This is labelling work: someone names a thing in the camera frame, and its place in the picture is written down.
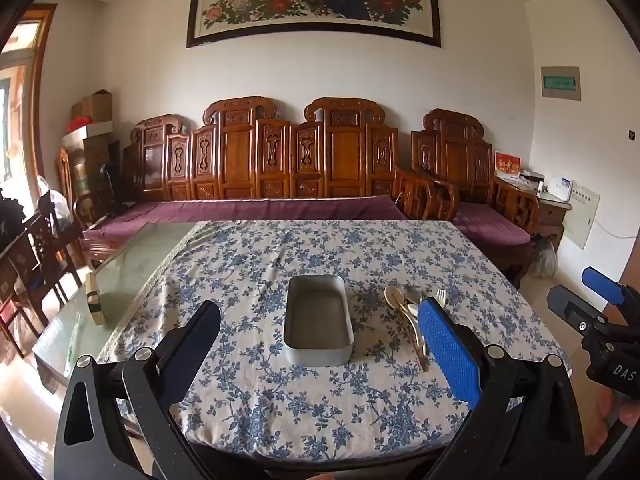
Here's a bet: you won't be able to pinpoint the long purple sofa cushion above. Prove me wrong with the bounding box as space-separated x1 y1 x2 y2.
82 195 409 242

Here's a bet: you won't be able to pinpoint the brown cardboard box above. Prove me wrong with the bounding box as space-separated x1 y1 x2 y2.
71 89 114 124

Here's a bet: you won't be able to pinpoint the person's right hand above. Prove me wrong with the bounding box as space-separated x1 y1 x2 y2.
584 387 640 457

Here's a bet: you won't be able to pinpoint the white plastic bag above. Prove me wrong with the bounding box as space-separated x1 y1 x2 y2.
37 175 74 229

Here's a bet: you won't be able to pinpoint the white ceramic spoon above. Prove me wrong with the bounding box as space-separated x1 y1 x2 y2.
384 286 417 335
404 304 427 347

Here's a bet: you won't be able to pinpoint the white wall electrical panel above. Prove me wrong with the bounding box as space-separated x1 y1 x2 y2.
563 182 601 250

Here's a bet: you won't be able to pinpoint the white box red contents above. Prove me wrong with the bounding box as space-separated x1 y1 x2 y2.
62 119 114 142

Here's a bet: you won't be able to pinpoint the grey wall box green label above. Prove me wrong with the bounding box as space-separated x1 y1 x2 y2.
539 64 583 102

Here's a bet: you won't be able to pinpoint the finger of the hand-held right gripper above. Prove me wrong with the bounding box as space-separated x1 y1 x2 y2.
546 284 619 347
581 266 640 312

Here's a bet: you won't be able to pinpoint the grey fluffy mop head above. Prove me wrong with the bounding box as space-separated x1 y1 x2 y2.
527 237 559 281

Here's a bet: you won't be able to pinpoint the glass top table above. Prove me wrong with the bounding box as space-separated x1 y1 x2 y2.
31 221 202 397

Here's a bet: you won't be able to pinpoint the wooden side table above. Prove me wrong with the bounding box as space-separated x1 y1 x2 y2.
492 172 572 242

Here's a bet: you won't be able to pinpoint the white desk device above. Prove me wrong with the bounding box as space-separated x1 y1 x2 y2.
541 175 574 204

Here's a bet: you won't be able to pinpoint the rectangular metal tray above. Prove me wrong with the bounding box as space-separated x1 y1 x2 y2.
283 275 355 367

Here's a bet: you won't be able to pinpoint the carved wooden sofa bench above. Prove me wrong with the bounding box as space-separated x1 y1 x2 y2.
81 95 458 267

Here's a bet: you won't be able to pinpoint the small tan green box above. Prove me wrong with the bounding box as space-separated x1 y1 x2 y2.
84 272 107 326

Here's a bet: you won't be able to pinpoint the wooden dining chair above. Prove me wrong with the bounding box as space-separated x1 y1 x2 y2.
0 199 84 357

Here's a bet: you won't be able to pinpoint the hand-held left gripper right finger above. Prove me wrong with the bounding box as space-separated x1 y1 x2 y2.
417 297 585 480

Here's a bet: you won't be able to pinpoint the red gift box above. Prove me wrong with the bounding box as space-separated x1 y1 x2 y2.
494 152 522 177

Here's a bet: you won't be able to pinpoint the stack of storage boxes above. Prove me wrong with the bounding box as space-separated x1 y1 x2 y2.
62 135 121 211

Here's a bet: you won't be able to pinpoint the framed floral peacock painting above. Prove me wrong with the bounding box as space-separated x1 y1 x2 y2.
186 0 442 49

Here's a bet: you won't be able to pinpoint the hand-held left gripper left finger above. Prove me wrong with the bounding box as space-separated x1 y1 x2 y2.
54 301 223 480

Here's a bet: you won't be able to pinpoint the carved wooden armchair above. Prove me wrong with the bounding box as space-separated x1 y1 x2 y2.
394 108 544 287

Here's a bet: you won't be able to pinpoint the purple armchair cushion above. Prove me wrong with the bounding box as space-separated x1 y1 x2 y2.
451 202 532 247

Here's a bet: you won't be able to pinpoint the wooden door frame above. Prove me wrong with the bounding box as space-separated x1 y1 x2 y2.
0 3 59 283

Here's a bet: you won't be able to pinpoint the blue floral tablecloth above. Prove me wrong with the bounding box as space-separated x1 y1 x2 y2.
97 220 571 461

